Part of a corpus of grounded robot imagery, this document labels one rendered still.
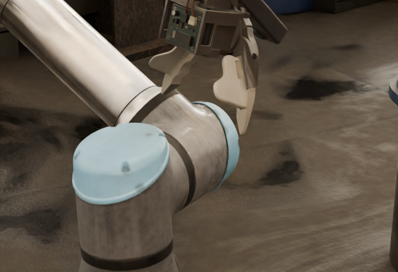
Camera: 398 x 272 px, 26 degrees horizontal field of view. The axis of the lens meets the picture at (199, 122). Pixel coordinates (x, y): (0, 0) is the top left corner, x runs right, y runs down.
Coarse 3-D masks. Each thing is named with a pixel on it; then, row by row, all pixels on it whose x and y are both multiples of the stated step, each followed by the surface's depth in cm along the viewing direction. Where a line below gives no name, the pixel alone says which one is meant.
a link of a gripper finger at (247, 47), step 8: (248, 32) 101; (240, 40) 101; (248, 40) 101; (240, 48) 101; (248, 48) 101; (256, 48) 101; (248, 56) 101; (256, 56) 101; (248, 64) 101; (256, 64) 101; (248, 72) 101; (256, 72) 101; (248, 80) 101; (256, 80) 101
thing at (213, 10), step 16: (176, 0) 100; (192, 0) 98; (208, 0) 99; (224, 0) 101; (176, 16) 101; (192, 16) 98; (208, 16) 97; (224, 16) 99; (240, 16) 101; (160, 32) 103; (176, 32) 100; (192, 32) 99; (208, 32) 99; (224, 32) 101; (240, 32) 102; (192, 48) 99; (208, 48) 99; (224, 48) 102
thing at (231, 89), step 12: (228, 60) 101; (240, 60) 101; (228, 72) 100; (240, 72) 101; (216, 84) 99; (228, 84) 100; (240, 84) 101; (216, 96) 98; (228, 96) 99; (240, 96) 101; (252, 96) 101; (240, 108) 101; (240, 120) 102; (240, 132) 102
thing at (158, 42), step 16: (112, 0) 336; (128, 0) 341; (144, 0) 347; (160, 0) 353; (96, 16) 366; (112, 16) 339; (128, 16) 343; (144, 16) 349; (160, 16) 355; (112, 32) 341; (128, 32) 345; (144, 32) 351; (128, 48) 345; (144, 48) 345; (160, 48) 347
